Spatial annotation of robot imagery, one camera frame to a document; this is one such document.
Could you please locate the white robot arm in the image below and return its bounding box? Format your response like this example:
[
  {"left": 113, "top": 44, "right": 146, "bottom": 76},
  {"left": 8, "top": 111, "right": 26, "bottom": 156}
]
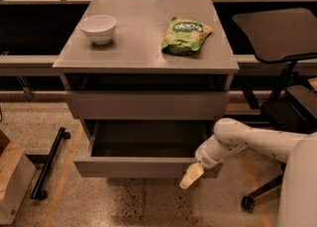
[{"left": 180, "top": 118, "right": 317, "bottom": 227}]

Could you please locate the cardboard box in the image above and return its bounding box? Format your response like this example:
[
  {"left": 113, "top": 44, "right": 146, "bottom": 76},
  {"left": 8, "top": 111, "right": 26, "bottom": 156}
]
[{"left": 0, "top": 131, "right": 36, "bottom": 225}]

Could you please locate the grey drawer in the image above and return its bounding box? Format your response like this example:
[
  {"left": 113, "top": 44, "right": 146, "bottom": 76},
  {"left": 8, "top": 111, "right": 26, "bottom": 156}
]
[
  {"left": 74, "top": 120, "right": 213, "bottom": 178},
  {"left": 64, "top": 91, "right": 230, "bottom": 120}
]

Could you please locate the grey top drawer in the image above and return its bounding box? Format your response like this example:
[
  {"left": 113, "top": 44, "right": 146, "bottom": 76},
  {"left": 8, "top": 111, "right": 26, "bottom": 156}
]
[{"left": 64, "top": 91, "right": 230, "bottom": 120}]

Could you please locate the black table leg base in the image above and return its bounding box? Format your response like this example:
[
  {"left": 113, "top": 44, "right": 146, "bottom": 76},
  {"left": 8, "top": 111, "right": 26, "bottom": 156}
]
[{"left": 27, "top": 127, "right": 70, "bottom": 200}]

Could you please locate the black office chair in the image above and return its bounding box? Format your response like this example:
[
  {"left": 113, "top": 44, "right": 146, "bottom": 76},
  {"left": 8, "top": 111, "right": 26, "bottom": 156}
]
[{"left": 232, "top": 7, "right": 317, "bottom": 213}]

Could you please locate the grey drawer cabinet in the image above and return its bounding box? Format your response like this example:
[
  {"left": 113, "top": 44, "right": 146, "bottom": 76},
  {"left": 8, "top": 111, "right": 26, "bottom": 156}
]
[{"left": 53, "top": 0, "right": 240, "bottom": 140}]

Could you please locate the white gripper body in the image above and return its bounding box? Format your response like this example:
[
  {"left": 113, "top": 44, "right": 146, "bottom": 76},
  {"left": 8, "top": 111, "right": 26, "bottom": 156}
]
[{"left": 195, "top": 148, "right": 221, "bottom": 170}]

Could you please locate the green snack bag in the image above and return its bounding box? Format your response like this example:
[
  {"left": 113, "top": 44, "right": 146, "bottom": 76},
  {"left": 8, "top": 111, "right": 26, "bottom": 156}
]
[{"left": 160, "top": 17, "right": 213, "bottom": 56}]

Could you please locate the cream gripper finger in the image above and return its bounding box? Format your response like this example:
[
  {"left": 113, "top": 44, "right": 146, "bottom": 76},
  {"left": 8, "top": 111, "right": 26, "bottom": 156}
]
[{"left": 179, "top": 163, "right": 204, "bottom": 189}]

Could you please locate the white ceramic bowl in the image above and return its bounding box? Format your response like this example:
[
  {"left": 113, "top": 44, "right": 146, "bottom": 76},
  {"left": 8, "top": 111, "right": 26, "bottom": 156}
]
[{"left": 79, "top": 15, "right": 117, "bottom": 45}]

